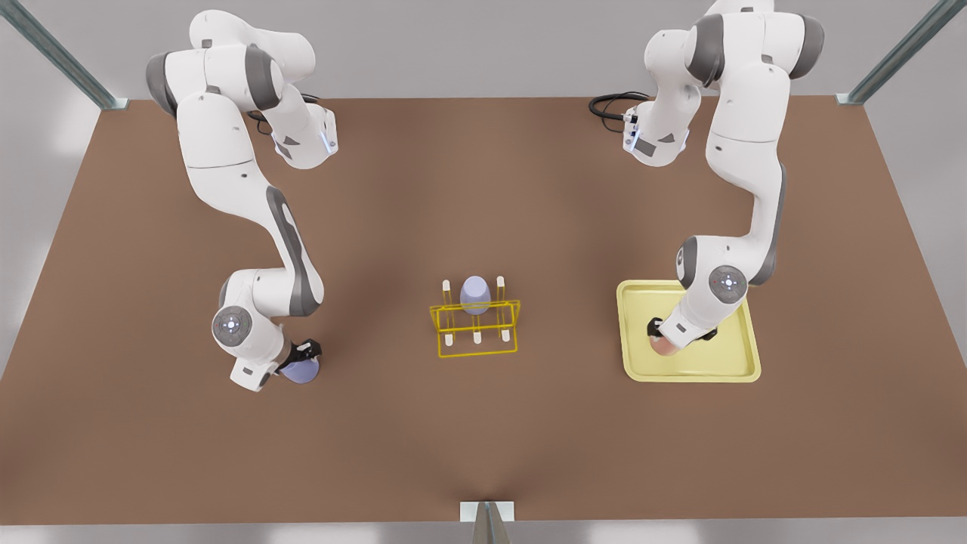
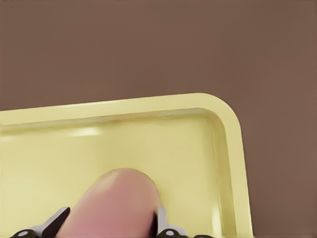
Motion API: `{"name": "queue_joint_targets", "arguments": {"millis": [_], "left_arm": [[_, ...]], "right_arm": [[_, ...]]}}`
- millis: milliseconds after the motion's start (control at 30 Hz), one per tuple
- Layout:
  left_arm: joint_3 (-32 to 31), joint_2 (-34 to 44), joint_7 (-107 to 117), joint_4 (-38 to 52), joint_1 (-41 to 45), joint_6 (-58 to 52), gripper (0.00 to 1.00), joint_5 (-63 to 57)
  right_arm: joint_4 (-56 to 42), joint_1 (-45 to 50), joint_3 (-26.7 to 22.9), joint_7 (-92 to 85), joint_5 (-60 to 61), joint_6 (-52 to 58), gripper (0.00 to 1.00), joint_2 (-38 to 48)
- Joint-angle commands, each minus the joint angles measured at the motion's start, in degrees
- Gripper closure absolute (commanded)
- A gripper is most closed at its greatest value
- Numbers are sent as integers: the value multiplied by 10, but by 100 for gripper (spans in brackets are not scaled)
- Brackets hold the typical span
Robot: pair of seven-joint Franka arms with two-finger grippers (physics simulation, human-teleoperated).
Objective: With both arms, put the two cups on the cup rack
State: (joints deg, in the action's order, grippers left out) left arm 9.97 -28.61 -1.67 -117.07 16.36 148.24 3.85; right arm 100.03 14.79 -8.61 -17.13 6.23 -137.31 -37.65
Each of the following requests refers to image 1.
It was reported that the black cable loop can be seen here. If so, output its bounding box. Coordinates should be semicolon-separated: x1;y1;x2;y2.
248;92;321;137
589;91;653;134

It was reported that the lavender cup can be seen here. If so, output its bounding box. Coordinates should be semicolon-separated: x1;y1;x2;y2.
281;356;320;385
460;276;491;316

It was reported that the silver frame post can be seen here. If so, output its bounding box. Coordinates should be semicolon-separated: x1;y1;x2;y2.
836;0;967;105
460;500;515;544
0;0;128;111

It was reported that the yellow wire cup rack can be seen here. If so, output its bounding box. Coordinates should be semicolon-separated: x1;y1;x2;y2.
429;277;521;359

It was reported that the pale yellow tray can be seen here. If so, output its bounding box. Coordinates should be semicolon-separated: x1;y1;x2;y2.
616;280;762;383

